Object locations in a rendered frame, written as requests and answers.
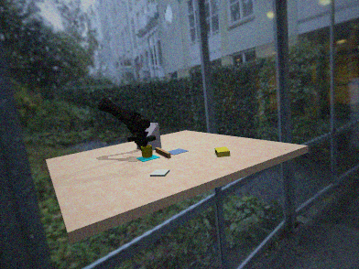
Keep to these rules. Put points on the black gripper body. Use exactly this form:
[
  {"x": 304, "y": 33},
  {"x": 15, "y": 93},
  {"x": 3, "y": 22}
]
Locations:
[{"x": 146, "y": 139}]

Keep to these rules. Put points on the brown wooden plank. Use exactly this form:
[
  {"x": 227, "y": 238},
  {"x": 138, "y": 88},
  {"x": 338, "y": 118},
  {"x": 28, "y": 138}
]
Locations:
[{"x": 162, "y": 152}]

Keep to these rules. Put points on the yellow block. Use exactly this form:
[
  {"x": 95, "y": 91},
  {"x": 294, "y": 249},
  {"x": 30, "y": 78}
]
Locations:
[{"x": 222, "y": 151}]

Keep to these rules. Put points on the yellow cup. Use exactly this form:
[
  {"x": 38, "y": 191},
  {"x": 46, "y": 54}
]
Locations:
[{"x": 146, "y": 151}]

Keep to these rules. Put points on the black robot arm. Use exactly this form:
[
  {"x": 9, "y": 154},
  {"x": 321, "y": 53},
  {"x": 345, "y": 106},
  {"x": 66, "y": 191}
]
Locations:
[{"x": 128, "y": 117}]

